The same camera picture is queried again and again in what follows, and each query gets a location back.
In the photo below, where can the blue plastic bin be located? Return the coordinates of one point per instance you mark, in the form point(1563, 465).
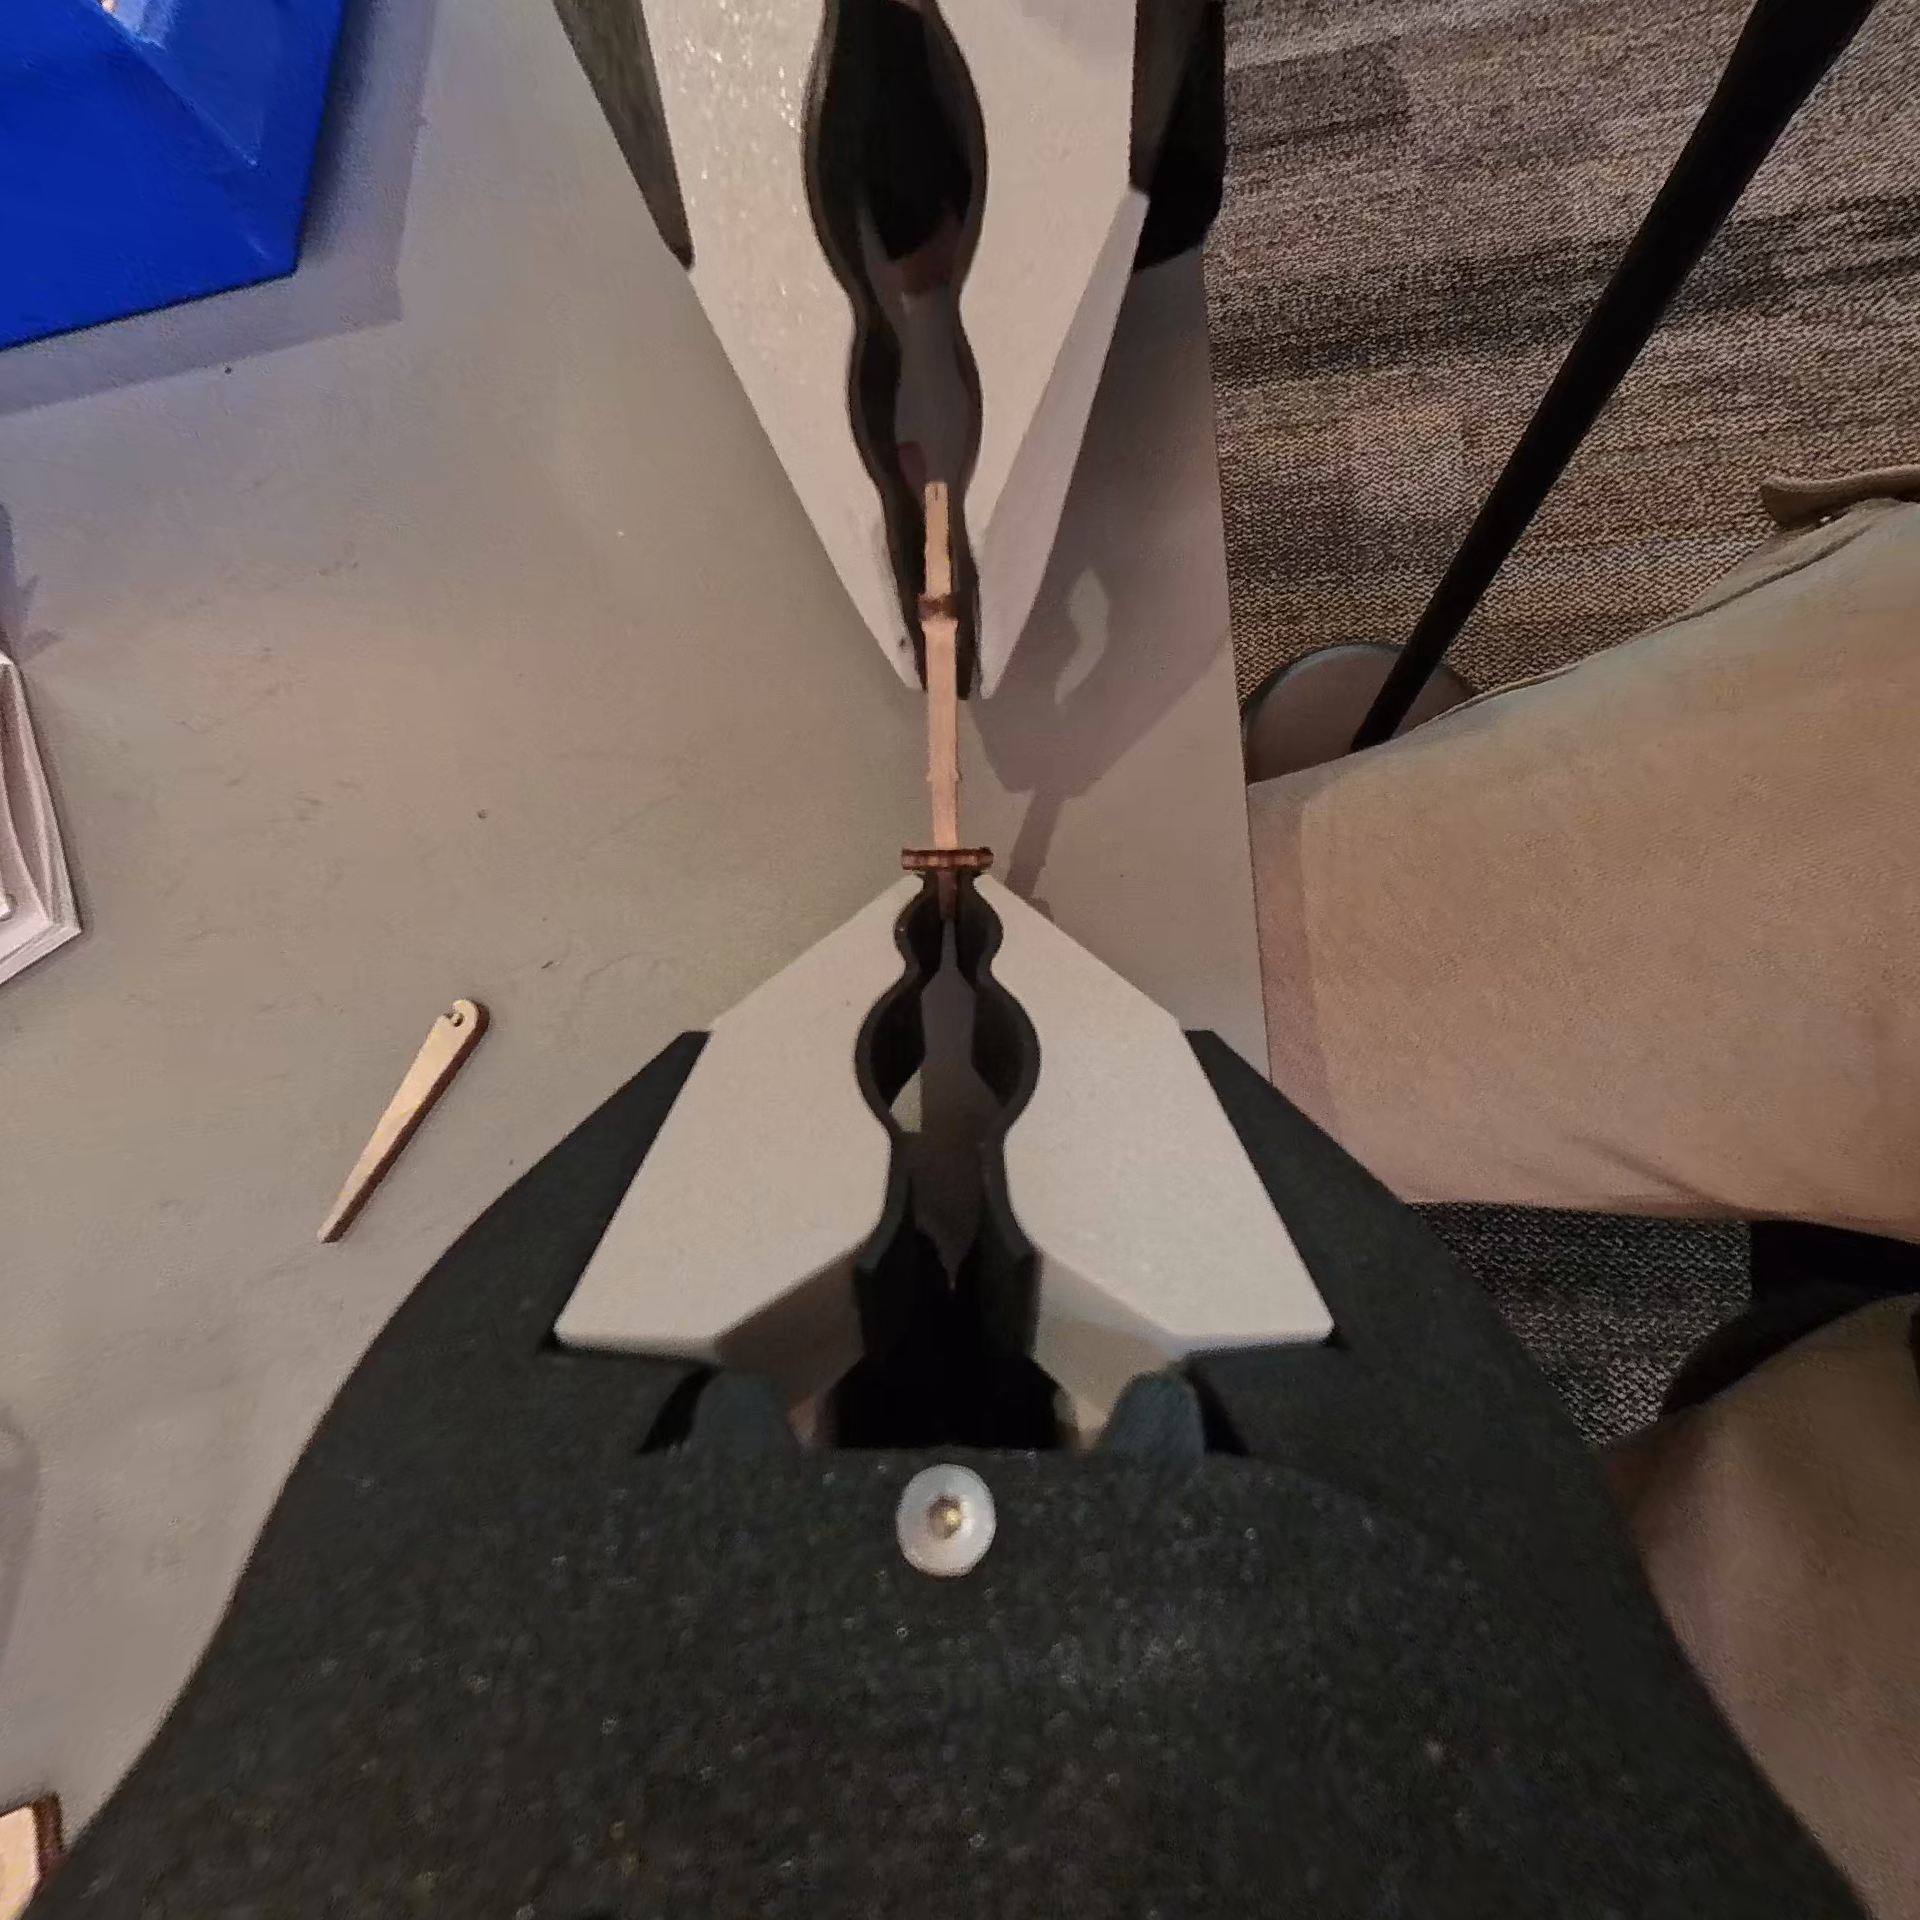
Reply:
point(135, 151)

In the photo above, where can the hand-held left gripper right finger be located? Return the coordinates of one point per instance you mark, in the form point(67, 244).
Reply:
point(1157, 1202)

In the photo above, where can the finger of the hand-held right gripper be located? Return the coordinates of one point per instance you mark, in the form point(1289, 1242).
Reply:
point(1065, 301)
point(750, 227)

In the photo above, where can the pointed wooden blade piece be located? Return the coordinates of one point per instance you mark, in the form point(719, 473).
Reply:
point(402, 1118)

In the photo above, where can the small square wooden offcut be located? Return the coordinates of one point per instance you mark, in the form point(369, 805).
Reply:
point(23, 1837)

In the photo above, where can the grey desk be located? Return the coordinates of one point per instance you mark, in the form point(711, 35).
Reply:
point(376, 674)

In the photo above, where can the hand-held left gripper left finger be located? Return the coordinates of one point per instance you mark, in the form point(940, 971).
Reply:
point(720, 1202)

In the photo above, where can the instruction booklet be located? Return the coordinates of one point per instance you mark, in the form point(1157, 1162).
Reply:
point(23, 839)

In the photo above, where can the wooden axle with gear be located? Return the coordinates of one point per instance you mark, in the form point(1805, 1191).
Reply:
point(943, 751)

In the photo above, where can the black slanted pole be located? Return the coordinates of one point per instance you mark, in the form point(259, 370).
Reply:
point(1620, 345)

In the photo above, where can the person's beige trousers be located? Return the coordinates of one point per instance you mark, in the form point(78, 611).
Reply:
point(1577, 977)

